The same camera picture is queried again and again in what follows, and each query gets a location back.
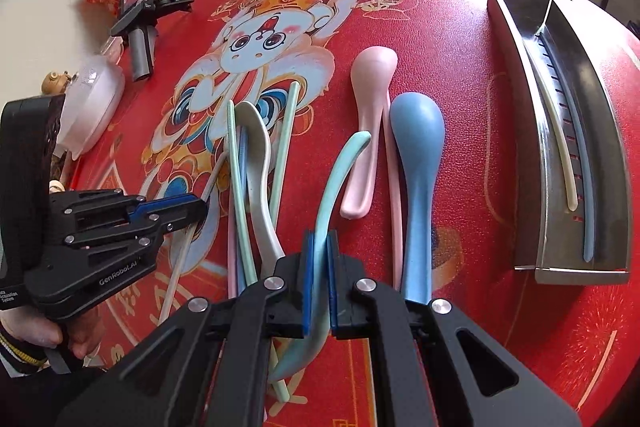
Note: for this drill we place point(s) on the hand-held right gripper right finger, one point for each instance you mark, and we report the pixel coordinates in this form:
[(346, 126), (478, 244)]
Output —
[(333, 287)]

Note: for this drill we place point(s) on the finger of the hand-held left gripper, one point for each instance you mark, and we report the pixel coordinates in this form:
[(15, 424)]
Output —
[(100, 204), (175, 217)]

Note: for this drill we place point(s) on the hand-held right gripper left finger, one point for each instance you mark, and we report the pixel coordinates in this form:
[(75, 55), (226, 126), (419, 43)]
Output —
[(306, 287)]

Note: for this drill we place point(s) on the white chopstick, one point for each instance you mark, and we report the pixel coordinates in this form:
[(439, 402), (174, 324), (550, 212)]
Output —
[(177, 277)]

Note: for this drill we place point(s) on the white spoon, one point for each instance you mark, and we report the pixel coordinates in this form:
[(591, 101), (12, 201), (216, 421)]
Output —
[(255, 167)]

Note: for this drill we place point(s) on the mint green spoon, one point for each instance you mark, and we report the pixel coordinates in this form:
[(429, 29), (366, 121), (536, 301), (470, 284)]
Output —
[(340, 167)]

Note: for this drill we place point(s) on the pink spoon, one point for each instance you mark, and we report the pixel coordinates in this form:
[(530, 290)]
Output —
[(370, 72)]

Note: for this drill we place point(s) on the steel utensil tray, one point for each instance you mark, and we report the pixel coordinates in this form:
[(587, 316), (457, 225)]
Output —
[(530, 132)]

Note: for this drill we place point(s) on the person's left forearm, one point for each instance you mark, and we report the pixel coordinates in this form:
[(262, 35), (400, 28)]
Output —
[(20, 354)]

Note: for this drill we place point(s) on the person's left hand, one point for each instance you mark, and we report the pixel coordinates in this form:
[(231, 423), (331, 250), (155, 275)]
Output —
[(80, 339)]

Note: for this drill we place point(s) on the small beige ornament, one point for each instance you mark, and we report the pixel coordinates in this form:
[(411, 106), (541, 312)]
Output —
[(57, 186)]

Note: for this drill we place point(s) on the pink chopstick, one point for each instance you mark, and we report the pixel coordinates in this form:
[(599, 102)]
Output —
[(231, 257), (395, 217)]

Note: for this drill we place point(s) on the small brown teapot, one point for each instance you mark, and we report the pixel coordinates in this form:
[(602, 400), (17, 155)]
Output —
[(55, 83)]

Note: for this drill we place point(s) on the white lidded plastic container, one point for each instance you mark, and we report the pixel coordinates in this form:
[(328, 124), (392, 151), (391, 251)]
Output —
[(92, 107)]

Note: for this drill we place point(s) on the blue spoon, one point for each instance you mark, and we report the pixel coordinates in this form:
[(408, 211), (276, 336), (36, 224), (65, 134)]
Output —
[(415, 132)]

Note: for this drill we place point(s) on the red printed table mat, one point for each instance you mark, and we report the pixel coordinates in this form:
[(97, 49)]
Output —
[(450, 57)]

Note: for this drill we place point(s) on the cream chopstick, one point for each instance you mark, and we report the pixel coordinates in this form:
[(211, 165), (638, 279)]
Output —
[(565, 172)]

